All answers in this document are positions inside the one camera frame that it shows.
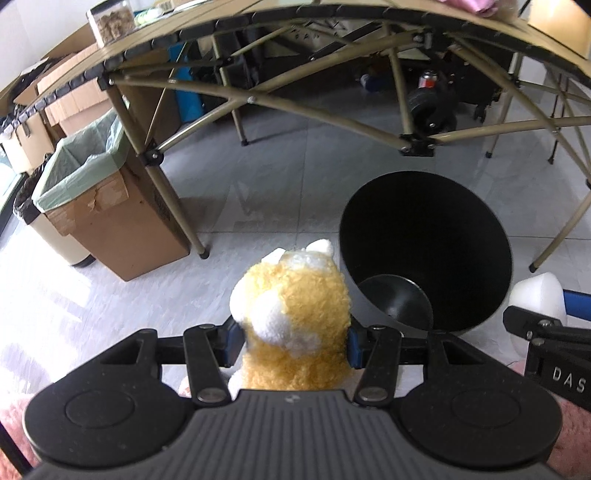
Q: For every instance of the large cardboard box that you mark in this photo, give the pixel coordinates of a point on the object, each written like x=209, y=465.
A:
x=78, y=101

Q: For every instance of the green plastic bag liner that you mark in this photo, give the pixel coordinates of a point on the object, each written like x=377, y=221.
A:
x=74, y=170

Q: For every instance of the red can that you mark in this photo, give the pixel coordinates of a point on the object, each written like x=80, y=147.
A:
x=428, y=79

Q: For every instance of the small blue object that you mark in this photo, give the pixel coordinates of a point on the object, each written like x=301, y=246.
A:
x=371, y=82

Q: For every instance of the black trash bin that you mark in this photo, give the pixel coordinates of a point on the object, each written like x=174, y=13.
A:
x=415, y=230

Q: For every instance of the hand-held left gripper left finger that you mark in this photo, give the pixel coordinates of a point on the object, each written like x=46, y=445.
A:
x=233, y=344

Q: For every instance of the cardboard box with torn flap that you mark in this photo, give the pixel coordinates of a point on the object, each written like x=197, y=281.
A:
x=129, y=230

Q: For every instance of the yellow and white plush toy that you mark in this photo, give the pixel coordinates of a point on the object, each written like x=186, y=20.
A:
x=295, y=300

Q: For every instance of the white foam cylinder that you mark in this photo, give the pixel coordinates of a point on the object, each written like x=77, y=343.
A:
x=538, y=293

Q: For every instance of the blue container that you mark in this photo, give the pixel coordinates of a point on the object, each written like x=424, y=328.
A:
x=191, y=92

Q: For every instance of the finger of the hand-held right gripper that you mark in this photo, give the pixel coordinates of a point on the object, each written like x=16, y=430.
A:
x=579, y=305
x=531, y=321

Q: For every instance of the beige trash can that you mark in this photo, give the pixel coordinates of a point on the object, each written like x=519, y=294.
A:
x=60, y=244

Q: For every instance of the tan folding table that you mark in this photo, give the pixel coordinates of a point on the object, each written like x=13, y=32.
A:
x=207, y=16

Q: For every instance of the clear jar with snacks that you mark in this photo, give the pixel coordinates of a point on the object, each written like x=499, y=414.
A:
x=111, y=23

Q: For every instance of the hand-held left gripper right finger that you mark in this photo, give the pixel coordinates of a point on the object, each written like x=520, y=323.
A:
x=355, y=348

